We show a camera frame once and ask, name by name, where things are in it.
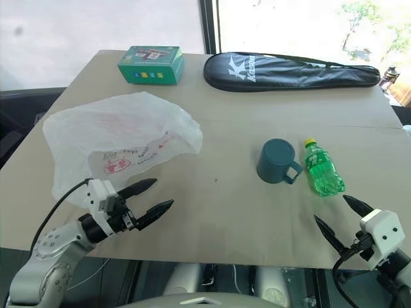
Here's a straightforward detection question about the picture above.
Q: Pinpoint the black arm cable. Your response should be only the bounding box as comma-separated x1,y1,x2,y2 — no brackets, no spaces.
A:
30,178,91,253
331,246,358,308

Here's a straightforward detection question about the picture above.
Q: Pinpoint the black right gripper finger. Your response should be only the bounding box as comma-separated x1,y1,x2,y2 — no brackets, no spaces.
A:
342,194,376,223
313,214,351,257

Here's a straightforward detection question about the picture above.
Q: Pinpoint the black racket case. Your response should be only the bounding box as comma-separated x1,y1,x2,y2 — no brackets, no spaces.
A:
202,51,381,94

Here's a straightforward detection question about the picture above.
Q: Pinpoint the grey rounded robot torso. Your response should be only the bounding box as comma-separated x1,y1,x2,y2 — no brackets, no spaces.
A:
127,290,286,308

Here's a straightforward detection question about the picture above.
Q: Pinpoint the green cardboard box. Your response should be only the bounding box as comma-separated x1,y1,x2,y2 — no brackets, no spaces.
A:
116,45,186,87

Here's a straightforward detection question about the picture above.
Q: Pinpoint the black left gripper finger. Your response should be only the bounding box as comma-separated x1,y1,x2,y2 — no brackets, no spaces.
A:
118,178,159,201
135,199,175,231

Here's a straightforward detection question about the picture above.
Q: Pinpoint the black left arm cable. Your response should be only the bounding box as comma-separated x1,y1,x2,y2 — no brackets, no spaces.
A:
30,178,91,253

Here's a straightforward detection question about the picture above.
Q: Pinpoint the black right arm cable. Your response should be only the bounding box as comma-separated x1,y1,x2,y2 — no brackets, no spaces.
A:
331,246,358,308

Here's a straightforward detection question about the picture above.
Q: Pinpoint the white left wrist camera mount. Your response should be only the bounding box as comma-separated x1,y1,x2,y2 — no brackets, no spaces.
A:
83,178,118,235

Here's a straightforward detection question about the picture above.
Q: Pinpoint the dark sofa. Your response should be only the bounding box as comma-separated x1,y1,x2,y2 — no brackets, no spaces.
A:
0,85,69,169

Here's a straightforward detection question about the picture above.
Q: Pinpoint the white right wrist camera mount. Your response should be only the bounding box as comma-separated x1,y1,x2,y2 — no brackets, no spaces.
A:
358,209,407,271

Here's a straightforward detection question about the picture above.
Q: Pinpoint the teal plastic mug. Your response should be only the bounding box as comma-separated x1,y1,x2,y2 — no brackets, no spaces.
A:
256,138,304,186

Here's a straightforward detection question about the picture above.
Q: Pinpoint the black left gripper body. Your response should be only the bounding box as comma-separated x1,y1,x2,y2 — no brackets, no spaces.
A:
108,191,139,235

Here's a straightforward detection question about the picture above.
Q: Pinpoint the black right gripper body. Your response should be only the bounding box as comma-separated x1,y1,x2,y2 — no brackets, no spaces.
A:
340,232,374,262

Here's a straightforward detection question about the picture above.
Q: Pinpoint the green soda bottle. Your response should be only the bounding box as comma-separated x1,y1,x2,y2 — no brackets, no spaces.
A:
303,138,347,198

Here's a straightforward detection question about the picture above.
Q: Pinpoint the brown wooden crate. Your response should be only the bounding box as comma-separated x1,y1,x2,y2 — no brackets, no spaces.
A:
387,73,411,107

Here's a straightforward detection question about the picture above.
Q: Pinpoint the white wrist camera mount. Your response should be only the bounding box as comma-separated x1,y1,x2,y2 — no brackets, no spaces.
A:
358,209,407,271
83,178,118,235

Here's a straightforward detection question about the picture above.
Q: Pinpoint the silver rounded robot leg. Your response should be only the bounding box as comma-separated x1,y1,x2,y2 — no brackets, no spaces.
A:
252,266,292,308
165,263,208,295

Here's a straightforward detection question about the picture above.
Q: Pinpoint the white printed plastic bag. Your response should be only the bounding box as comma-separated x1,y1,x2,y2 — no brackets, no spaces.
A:
42,91,204,208

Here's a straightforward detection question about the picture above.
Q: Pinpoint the dark window frame post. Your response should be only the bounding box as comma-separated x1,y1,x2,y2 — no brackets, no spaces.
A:
198,0,223,55

